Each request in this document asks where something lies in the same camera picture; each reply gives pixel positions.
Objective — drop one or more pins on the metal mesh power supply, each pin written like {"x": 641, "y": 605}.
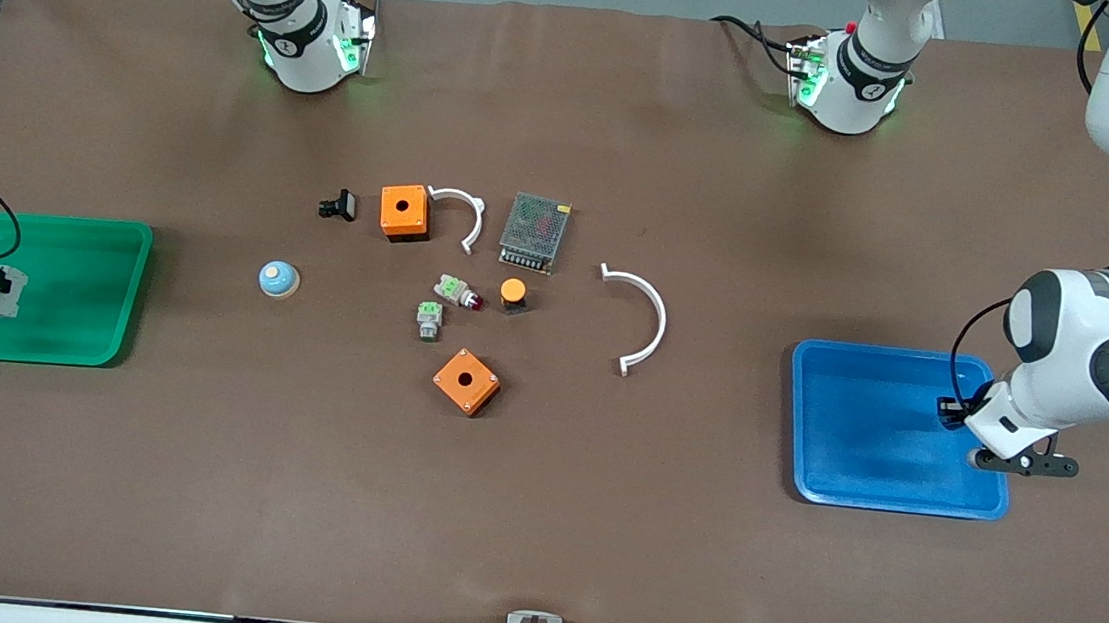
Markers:
{"x": 534, "y": 232}

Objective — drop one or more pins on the blue plastic tray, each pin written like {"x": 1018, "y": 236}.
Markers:
{"x": 890, "y": 431}

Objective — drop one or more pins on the blue dome buzzer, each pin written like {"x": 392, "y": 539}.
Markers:
{"x": 278, "y": 278}

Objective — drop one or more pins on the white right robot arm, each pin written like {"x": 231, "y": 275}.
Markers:
{"x": 297, "y": 38}

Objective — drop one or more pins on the large white pipe clamp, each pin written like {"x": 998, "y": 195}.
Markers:
{"x": 656, "y": 320}

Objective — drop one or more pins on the red-tipped green switch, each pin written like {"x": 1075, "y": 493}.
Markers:
{"x": 459, "y": 292}

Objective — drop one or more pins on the small white pipe clamp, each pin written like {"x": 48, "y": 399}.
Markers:
{"x": 470, "y": 216}

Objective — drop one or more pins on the small black switch part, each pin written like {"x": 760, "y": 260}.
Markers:
{"x": 339, "y": 204}

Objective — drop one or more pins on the green plastic tray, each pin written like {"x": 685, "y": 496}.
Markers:
{"x": 54, "y": 293}

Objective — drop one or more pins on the green push button switch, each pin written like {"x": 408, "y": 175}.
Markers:
{"x": 429, "y": 321}

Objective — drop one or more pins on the orange button box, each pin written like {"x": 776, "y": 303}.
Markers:
{"x": 466, "y": 381}
{"x": 405, "y": 212}

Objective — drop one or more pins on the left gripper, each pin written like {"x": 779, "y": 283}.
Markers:
{"x": 953, "y": 410}

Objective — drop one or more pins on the orange knob button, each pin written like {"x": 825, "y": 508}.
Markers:
{"x": 513, "y": 294}

